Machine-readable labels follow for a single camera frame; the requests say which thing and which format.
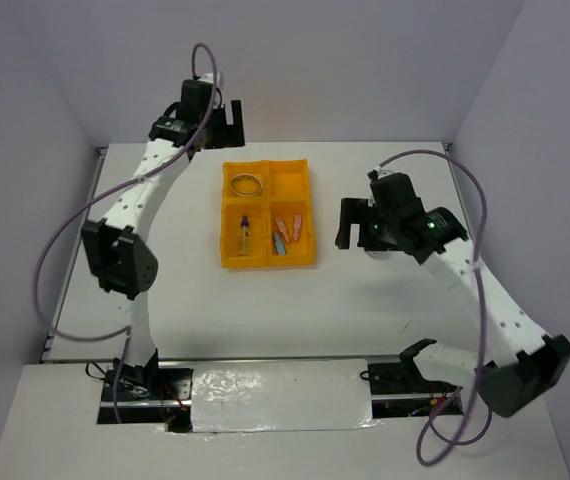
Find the small spray bottle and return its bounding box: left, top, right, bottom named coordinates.
left=238, top=215, right=251, bottom=257

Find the masking tape roll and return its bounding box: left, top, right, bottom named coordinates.
left=229, top=173, right=263, bottom=197

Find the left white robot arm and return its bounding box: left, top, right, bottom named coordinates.
left=81, top=73, right=245, bottom=399

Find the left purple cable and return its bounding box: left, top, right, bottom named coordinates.
left=33, top=43, right=219, bottom=426

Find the purple cable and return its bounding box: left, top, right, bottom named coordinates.
left=374, top=149, right=495, bottom=465
left=33, top=43, right=219, bottom=426

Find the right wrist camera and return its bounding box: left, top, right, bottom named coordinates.
left=367, top=167, right=395, bottom=182

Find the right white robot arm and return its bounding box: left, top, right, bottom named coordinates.
left=335, top=171, right=570, bottom=418

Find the small clear round container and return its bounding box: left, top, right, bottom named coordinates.
left=367, top=250, right=393, bottom=261

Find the silver foil sheet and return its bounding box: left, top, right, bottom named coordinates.
left=191, top=359, right=376, bottom=433

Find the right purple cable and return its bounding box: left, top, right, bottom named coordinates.
left=374, top=149, right=495, bottom=465

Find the metal base rail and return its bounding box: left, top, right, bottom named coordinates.
left=39, top=352, right=466, bottom=435

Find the yellow four-compartment tray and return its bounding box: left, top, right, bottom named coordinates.
left=220, top=159, right=316, bottom=269

